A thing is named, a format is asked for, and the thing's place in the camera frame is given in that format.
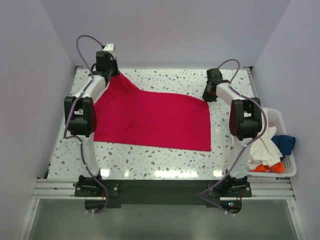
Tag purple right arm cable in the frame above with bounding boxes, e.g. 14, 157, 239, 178
199, 59, 269, 210

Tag white plastic laundry basket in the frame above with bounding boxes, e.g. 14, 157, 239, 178
247, 107, 297, 178

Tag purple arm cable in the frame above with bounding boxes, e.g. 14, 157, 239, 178
62, 35, 111, 215
199, 59, 269, 210

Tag red t shirt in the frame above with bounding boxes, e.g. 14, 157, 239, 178
94, 74, 211, 152

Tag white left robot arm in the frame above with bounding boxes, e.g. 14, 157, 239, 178
63, 47, 120, 177

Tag white cream t shirt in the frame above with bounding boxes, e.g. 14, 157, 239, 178
247, 107, 283, 171

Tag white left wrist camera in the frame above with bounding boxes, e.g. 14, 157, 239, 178
102, 43, 117, 60

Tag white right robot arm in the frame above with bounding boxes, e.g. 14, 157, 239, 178
202, 68, 263, 179

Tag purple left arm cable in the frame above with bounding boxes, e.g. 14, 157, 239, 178
62, 35, 111, 215

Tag navy blue t shirt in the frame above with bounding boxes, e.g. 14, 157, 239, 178
271, 135, 296, 157

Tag aluminium frame rails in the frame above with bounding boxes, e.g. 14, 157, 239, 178
19, 66, 307, 240

